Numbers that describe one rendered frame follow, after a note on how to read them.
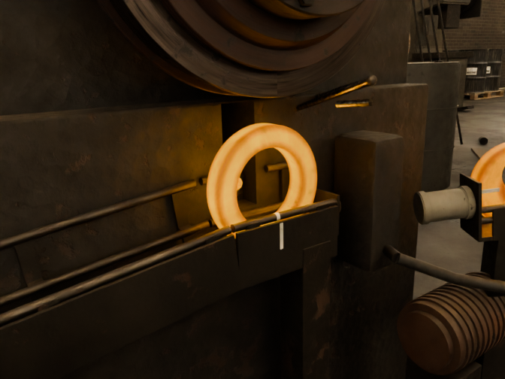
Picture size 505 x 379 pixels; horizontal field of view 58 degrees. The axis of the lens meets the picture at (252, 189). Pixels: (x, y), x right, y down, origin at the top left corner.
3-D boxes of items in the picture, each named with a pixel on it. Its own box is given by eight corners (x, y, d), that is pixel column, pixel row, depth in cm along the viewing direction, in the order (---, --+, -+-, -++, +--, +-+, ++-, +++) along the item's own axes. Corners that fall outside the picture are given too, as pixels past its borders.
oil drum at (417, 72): (352, 181, 356) (355, 62, 332) (401, 170, 388) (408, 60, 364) (418, 198, 309) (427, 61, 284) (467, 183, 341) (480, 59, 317)
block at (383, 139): (327, 256, 89) (329, 132, 82) (355, 246, 93) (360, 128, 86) (370, 276, 80) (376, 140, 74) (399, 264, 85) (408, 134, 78)
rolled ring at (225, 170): (319, 118, 69) (304, 116, 71) (213, 131, 59) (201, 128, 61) (318, 233, 74) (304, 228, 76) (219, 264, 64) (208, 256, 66)
